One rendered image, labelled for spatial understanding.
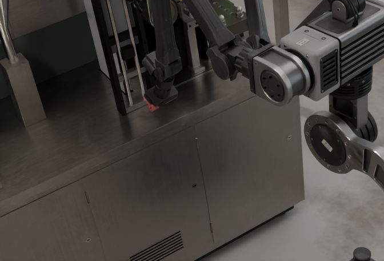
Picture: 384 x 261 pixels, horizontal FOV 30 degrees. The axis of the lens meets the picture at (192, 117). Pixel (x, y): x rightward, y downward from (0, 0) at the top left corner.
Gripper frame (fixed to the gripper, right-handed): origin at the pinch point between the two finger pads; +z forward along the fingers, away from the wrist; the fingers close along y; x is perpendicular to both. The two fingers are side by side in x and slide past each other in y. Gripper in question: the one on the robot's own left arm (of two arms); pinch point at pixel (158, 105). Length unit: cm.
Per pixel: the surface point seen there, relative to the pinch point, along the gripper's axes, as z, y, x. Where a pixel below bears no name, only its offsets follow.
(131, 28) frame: -5.8, -8.7, -29.3
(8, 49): 8, 29, -52
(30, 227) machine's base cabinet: 37, 53, 2
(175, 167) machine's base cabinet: 38.1, -7.3, 12.0
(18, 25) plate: 23, 15, -69
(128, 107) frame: 22.4, -0.5, -14.4
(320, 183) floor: 96, -91, 42
